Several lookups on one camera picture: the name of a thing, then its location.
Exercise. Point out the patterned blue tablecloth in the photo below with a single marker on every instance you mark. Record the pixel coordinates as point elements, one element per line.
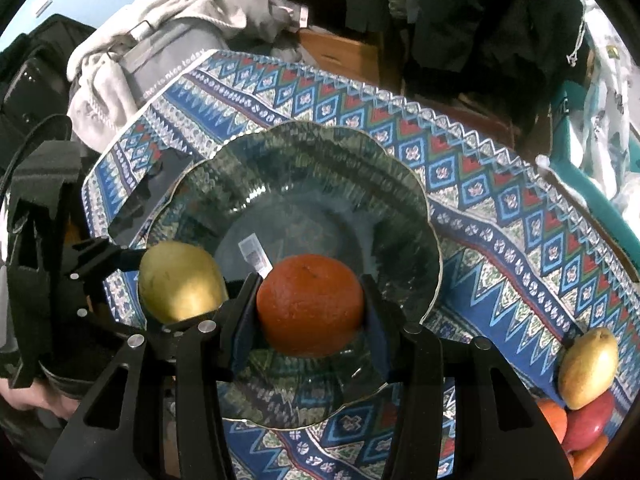
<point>521,266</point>

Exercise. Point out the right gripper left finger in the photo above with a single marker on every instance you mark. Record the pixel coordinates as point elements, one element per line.
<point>118,431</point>

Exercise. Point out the black smartphone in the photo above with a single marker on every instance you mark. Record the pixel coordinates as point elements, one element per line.
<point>147,195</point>

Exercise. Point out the pile of grey clothes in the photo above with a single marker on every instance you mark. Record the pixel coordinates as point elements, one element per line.
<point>148,43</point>

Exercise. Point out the white rice bag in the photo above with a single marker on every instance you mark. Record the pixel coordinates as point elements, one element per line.
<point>606,132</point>

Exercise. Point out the black chair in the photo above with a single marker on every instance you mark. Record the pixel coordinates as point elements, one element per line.
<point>34,85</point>

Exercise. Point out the dark glass scalloped plate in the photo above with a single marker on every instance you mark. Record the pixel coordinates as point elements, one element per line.
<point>301,188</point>

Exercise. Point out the red apple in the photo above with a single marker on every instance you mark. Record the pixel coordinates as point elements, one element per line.
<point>585,425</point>

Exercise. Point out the yellow pear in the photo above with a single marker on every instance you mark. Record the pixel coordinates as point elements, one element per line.
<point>588,368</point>
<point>178,281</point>

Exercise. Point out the person's left hand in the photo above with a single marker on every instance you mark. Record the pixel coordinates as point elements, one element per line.
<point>39,395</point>

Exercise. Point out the small tangerine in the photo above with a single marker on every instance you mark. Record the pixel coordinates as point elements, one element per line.
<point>584,459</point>

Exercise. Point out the large orange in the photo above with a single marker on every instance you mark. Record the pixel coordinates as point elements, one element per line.
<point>556,417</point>

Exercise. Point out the black hanging coat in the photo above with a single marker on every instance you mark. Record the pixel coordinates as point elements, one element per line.
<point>506,56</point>

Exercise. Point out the teal storage box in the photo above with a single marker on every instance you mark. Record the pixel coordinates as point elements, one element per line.
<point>571,164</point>

